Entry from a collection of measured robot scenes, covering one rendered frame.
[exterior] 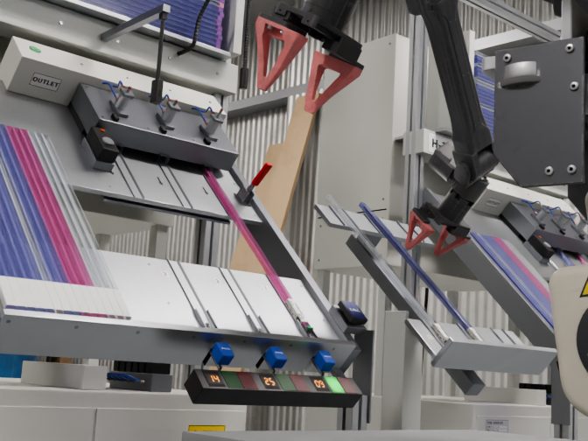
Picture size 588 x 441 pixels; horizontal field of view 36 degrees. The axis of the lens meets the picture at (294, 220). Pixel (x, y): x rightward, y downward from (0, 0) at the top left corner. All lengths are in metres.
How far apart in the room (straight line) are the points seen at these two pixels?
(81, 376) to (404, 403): 0.66
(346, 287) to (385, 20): 1.61
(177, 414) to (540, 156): 1.01
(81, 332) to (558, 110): 0.71
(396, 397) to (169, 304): 0.64
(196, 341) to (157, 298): 0.10
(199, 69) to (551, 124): 1.22
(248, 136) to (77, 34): 4.24
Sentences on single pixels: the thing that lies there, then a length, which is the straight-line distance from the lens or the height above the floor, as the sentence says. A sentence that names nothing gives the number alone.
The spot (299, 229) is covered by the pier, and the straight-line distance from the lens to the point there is 5.40.
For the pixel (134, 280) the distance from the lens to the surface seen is 1.47.
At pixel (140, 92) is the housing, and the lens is 1.92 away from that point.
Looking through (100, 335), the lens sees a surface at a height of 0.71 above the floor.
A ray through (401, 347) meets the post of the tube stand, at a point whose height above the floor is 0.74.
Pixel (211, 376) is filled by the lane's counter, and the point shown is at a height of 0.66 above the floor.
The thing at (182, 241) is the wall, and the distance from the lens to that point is 6.46.
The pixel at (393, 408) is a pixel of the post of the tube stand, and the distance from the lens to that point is 1.92.
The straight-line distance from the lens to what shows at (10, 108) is 1.78.
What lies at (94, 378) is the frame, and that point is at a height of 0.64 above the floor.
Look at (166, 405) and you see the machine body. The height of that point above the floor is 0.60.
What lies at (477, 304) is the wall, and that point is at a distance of 4.70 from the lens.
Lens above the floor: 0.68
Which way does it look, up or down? 10 degrees up
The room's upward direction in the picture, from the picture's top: 3 degrees clockwise
